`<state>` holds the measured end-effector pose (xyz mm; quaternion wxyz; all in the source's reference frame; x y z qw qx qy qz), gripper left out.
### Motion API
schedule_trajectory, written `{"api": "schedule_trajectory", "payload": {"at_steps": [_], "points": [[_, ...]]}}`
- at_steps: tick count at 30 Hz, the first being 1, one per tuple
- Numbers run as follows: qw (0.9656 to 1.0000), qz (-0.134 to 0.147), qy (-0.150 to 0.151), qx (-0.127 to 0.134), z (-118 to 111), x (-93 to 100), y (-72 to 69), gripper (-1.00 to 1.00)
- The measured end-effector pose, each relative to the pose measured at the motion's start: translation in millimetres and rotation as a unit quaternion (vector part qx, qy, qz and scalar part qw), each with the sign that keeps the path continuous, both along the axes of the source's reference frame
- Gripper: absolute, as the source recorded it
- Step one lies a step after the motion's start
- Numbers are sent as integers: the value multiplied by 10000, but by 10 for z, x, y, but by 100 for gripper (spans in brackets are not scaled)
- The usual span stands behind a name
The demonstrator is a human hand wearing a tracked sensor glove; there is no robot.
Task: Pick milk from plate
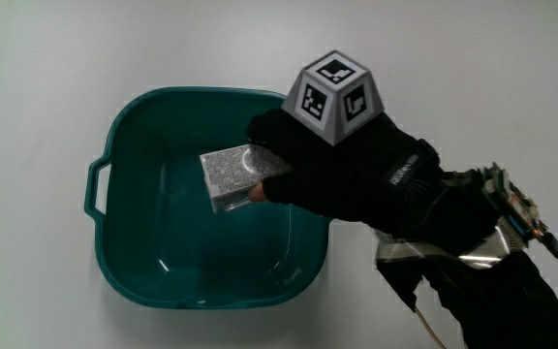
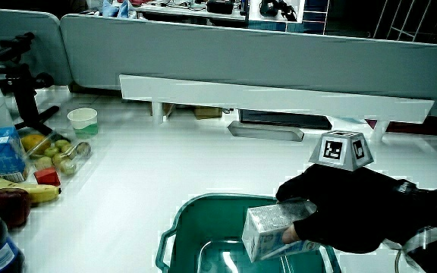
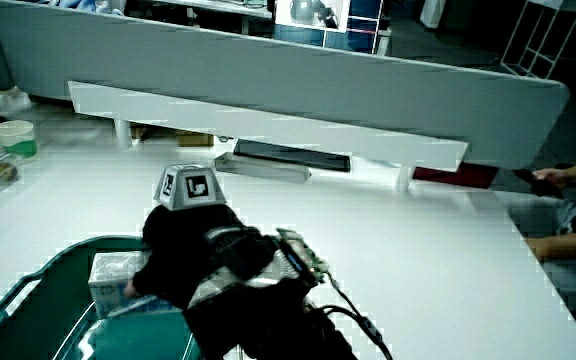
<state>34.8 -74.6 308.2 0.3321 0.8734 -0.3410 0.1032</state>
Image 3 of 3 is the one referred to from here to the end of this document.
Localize blue cloth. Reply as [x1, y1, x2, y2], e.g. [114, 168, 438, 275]
[32, 0, 119, 15]

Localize seated person's arms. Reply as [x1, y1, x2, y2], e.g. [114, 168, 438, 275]
[505, 197, 576, 314]

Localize blue cabinet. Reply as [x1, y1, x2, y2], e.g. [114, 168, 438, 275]
[272, 0, 392, 55]

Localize white background desk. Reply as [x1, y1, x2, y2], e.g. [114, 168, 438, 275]
[152, 0, 274, 20]

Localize green plastic plate tray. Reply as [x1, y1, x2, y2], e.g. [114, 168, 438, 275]
[0, 235, 204, 360]

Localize black glove cable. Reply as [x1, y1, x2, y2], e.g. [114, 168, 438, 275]
[325, 272, 394, 360]

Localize grey partition panel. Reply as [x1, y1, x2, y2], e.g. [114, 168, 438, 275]
[0, 0, 571, 171]

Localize black phone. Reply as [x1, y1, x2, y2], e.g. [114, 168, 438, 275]
[511, 168, 564, 200]

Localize person's right hand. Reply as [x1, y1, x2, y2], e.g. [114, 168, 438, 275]
[123, 163, 279, 310]

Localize flat black keyboard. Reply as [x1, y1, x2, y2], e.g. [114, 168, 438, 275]
[232, 138, 352, 173]

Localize white desk shelf riser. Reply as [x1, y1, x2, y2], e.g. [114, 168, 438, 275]
[67, 80, 469, 194]

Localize dark red book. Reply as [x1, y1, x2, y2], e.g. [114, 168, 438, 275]
[412, 162, 499, 190]

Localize white wire rack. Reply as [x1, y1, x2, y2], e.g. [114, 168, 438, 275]
[499, 0, 576, 84]

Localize white blue milk carton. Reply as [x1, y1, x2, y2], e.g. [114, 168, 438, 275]
[87, 250, 182, 320]

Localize white green paper cup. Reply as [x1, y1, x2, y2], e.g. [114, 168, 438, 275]
[0, 119, 39, 160]

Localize white box with kettle picture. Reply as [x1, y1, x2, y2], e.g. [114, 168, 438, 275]
[273, 0, 352, 34]

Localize brown cardboard box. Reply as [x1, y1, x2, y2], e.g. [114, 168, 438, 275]
[176, 129, 215, 148]

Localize white bin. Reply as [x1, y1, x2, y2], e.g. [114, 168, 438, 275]
[419, 0, 448, 30]

